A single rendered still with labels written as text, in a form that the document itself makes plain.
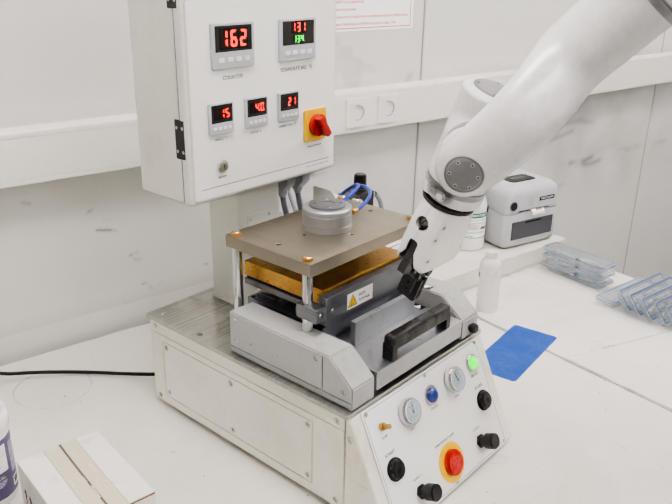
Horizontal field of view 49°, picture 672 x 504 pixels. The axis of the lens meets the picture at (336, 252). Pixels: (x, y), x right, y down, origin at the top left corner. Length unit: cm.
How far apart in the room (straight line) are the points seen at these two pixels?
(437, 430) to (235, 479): 32
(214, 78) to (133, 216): 56
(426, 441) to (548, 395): 39
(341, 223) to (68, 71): 64
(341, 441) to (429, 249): 30
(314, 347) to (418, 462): 24
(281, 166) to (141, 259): 51
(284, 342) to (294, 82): 44
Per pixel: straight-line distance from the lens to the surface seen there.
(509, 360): 156
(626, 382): 156
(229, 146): 117
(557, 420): 140
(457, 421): 121
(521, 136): 86
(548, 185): 206
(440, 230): 99
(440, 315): 114
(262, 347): 112
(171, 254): 169
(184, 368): 129
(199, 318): 129
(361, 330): 111
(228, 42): 114
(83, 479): 111
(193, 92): 111
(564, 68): 89
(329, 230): 114
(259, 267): 116
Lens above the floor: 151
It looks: 22 degrees down
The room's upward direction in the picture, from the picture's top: 1 degrees clockwise
